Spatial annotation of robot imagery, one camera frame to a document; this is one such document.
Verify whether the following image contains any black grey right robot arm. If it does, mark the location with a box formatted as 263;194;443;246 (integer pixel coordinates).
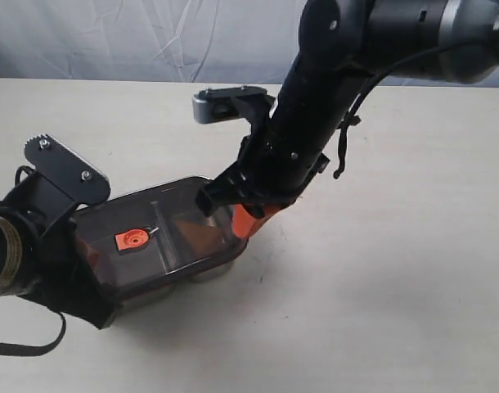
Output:
193;1;499;238

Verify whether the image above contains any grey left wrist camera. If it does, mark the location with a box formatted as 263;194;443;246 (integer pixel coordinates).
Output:
24;134;110;206

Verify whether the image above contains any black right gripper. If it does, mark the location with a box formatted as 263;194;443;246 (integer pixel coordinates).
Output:
196;111;330;239

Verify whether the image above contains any transparent lid with orange valve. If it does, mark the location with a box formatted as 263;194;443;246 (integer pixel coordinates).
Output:
74;176;247;304

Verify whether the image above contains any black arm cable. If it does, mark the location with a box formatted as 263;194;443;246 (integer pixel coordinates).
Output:
333;40;499;180
0;310;67;358

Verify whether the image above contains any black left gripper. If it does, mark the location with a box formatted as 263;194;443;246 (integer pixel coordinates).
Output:
3;167;119;329

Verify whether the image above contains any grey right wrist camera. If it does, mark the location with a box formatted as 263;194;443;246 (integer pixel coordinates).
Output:
192;85;275;124

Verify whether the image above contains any stainless steel lunch box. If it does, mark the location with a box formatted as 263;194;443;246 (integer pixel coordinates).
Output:
105;260;235;328

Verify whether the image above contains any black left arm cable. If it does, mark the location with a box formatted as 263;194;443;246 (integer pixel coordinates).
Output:
0;310;67;358

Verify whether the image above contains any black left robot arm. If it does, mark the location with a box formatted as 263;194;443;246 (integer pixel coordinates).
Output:
0;165;119;329

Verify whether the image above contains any yellow toy cheese wedge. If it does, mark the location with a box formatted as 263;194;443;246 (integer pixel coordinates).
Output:
175;219;224;249

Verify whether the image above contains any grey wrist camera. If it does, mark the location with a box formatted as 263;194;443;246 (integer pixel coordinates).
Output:
24;134;110;206
192;85;275;124

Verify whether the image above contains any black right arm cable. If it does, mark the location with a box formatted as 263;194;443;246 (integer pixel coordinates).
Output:
333;40;499;180

